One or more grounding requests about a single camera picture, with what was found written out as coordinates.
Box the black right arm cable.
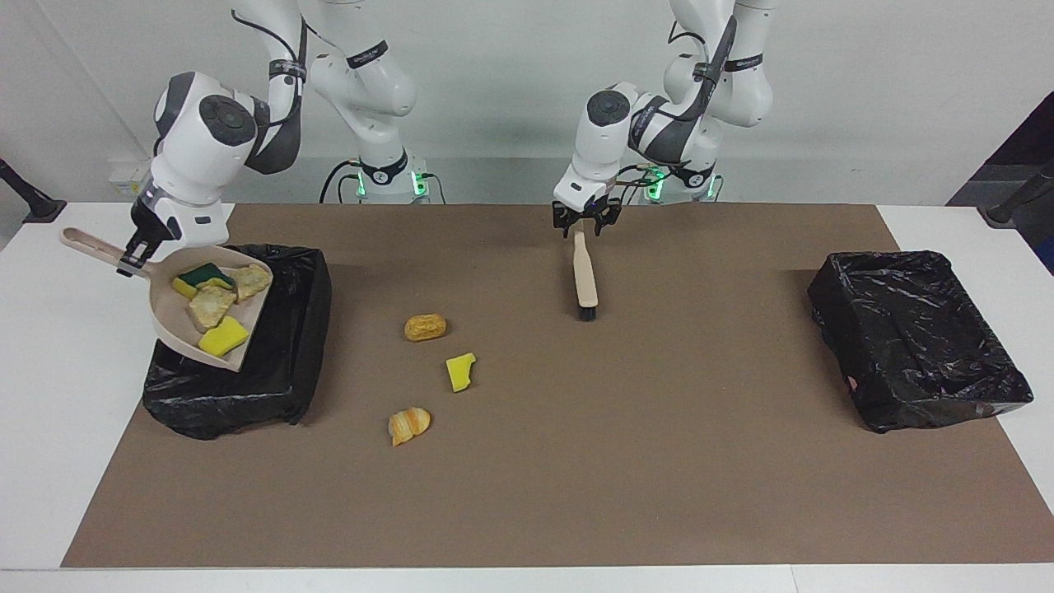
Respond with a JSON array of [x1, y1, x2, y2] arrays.
[[231, 8, 310, 83]]

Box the black base cable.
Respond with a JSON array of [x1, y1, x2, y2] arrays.
[[613, 161, 664, 204], [319, 159, 363, 204]]

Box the curved yellow sponge piece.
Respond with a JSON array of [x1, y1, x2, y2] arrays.
[[198, 316, 250, 357]]

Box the pale beige sponge chunk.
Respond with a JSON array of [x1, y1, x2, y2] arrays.
[[233, 263, 273, 302]]

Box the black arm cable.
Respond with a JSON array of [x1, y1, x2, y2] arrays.
[[231, 8, 310, 83], [667, 16, 738, 108]]

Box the small yellow sponge piece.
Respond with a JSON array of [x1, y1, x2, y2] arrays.
[[445, 353, 478, 393]]

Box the beige hand brush black bristles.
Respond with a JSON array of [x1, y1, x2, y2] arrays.
[[572, 231, 599, 322]]

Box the black stand pole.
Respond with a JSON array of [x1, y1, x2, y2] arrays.
[[978, 161, 1054, 227], [0, 158, 67, 225]]

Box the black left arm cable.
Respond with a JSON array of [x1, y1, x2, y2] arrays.
[[667, 16, 738, 108]]

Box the black right base cable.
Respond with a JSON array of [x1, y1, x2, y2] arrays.
[[319, 159, 363, 204]]

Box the black bag lined bin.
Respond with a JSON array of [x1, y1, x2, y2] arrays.
[[142, 243, 333, 441], [807, 250, 1034, 434]]

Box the beige plastic dustpan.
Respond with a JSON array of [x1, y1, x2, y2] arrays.
[[59, 227, 274, 373]]

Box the brown bread roll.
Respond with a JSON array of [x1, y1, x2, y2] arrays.
[[403, 313, 448, 343]]

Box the striped croissant bread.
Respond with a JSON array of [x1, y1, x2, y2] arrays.
[[388, 407, 431, 447]]

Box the thick beige sponge chunk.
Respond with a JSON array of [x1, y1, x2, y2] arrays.
[[188, 284, 238, 332]]

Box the black left base cable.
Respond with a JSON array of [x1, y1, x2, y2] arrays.
[[613, 161, 664, 204]]

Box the yellow green scouring sponge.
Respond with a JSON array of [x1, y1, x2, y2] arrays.
[[171, 262, 236, 299]]

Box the brown paper table mat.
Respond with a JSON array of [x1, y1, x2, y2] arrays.
[[62, 203, 1054, 569]]

